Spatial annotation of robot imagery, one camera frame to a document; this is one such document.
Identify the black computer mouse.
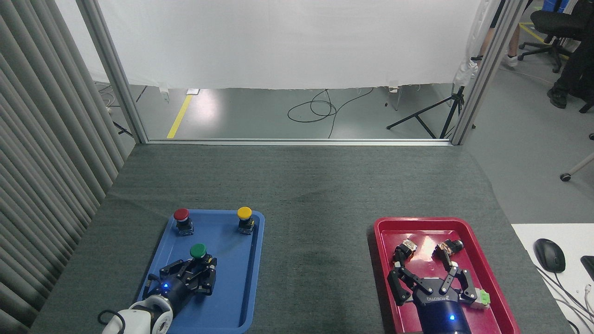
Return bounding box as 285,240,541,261
533,238,566,273

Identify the red plastic tray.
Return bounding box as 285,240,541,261
374,217,521,334

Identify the person in shorts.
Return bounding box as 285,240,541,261
504,0,534,68

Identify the dark grey table cloth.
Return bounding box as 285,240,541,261
28,144,576,334

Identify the black office chair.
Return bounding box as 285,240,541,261
517,9,586,74

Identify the person in black trousers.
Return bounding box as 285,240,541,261
546,0,594,110

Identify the yellow push button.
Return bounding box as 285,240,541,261
237,206,256,235

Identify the silver frame post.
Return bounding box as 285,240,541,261
450,0,529,146
76,0,150,144

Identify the black floor cable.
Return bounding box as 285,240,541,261
287,87,375,139

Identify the green push button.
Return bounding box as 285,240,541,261
189,243,216,272

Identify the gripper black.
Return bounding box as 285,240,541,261
149,255,218,312
387,253,479,334

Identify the blue plastic tray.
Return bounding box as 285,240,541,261
137,209,266,334

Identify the grey mouse cable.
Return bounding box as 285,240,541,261
534,264,594,325

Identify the yellow floor tape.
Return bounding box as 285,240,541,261
166,95,194,139

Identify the black brass switch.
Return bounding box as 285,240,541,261
394,240,418,263
434,239,465,258

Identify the grey pleated curtain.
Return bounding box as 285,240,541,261
0,0,129,334

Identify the white leg with caster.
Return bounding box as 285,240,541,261
559,152,594,182

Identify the black tripod stand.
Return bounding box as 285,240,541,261
386,86,477,139

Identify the red push button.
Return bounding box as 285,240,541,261
173,208,195,236

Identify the silver frame rail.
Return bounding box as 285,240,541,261
146,138,453,147

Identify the white side table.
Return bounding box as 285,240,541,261
510,224,594,334

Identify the white backdrop sheet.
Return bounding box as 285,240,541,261
55,0,506,90

